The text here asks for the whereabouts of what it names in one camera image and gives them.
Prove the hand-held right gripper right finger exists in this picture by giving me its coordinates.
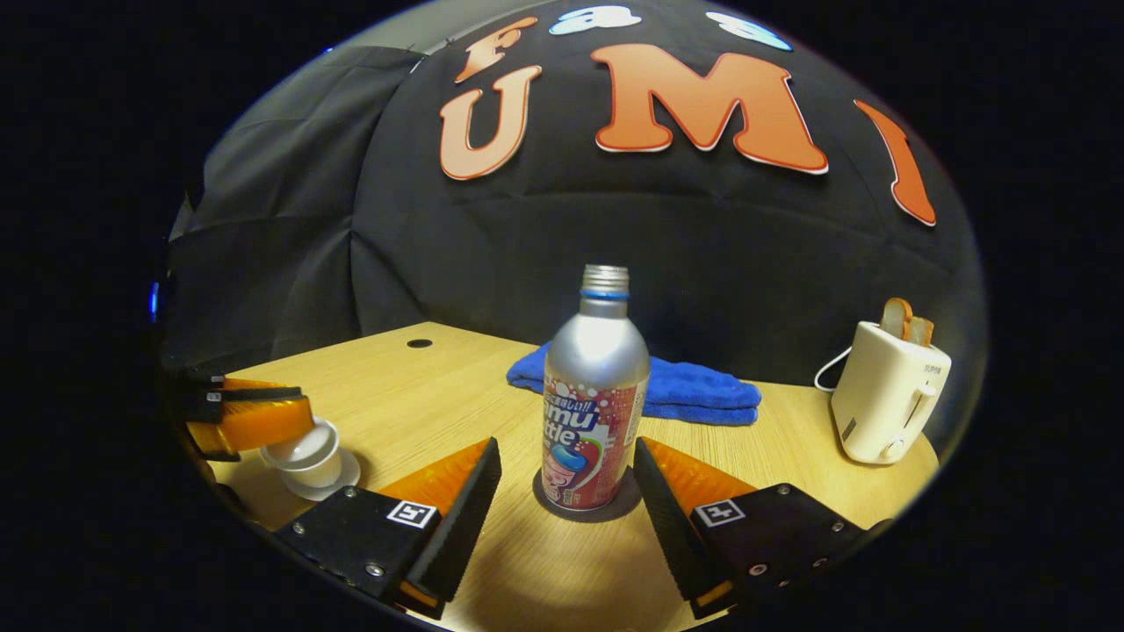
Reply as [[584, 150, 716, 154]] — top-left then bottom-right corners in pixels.
[[632, 436, 870, 620]]

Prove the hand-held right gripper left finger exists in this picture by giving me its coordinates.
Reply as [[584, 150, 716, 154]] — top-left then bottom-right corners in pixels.
[[275, 436, 503, 620]]

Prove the dark round coaster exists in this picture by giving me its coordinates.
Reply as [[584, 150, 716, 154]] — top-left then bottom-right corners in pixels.
[[532, 467, 645, 524]]

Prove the white teacup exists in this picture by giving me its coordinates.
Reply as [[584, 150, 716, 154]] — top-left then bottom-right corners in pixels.
[[260, 419, 343, 489]]

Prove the silver water bottle red label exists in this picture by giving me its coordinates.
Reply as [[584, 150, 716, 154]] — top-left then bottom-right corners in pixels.
[[540, 264, 652, 513]]

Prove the white saucer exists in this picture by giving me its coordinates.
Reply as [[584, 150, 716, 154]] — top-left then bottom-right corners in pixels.
[[281, 449, 362, 502]]

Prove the blue towel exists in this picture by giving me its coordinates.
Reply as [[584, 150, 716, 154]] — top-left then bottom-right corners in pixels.
[[506, 341, 762, 427]]

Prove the white toaster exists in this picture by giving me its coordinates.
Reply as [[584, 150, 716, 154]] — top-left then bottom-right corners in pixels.
[[830, 320, 953, 465]]

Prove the white toaster cable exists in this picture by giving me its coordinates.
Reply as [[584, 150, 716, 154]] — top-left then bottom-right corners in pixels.
[[813, 345, 854, 393]]

